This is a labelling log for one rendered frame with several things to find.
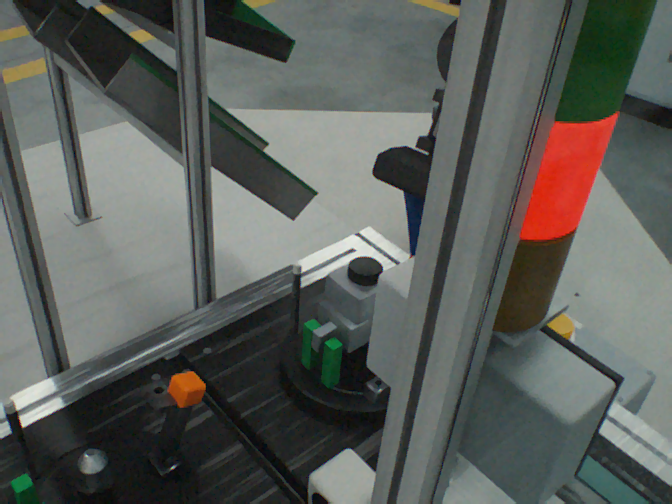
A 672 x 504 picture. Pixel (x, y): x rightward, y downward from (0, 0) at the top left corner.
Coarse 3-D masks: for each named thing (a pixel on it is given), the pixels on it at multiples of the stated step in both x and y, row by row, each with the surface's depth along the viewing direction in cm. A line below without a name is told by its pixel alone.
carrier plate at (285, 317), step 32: (320, 288) 76; (256, 320) 71; (288, 320) 72; (192, 352) 67; (224, 352) 67; (256, 352) 68; (224, 384) 64; (256, 384) 65; (256, 416) 62; (288, 416) 62; (288, 448) 59; (320, 448) 60; (352, 448) 60; (288, 480) 59
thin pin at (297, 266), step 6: (294, 264) 62; (300, 264) 62; (294, 270) 62; (300, 270) 62; (294, 276) 63; (300, 276) 63; (294, 282) 63; (300, 282) 63; (294, 288) 64; (300, 288) 64; (294, 294) 64; (294, 300) 65; (294, 306) 65; (294, 312) 65; (294, 318) 66; (294, 324) 66; (294, 330) 67
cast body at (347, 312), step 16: (368, 256) 61; (336, 272) 60; (352, 272) 59; (368, 272) 59; (336, 288) 60; (352, 288) 59; (368, 288) 59; (320, 304) 61; (336, 304) 60; (352, 304) 59; (368, 304) 59; (320, 320) 62; (336, 320) 60; (352, 320) 59; (368, 320) 60; (320, 336) 60; (336, 336) 61; (352, 336) 60; (368, 336) 62
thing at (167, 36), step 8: (112, 8) 68; (120, 8) 67; (128, 16) 66; (136, 16) 65; (144, 16) 64; (136, 24) 66; (144, 24) 64; (152, 24) 63; (160, 24) 63; (168, 24) 63; (152, 32) 64; (160, 32) 63; (168, 32) 62; (160, 40) 63; (168, 40) 62
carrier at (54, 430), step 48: (144, 384) 64; (48, 432) 59; (96, 432) 57; (144, 432) 57; (192, 432) 60; (0, 480) 55; (48, 480) 53; (96, 480) 49; (144, 480) 54; (192, 480) 54; (240, 480) 57
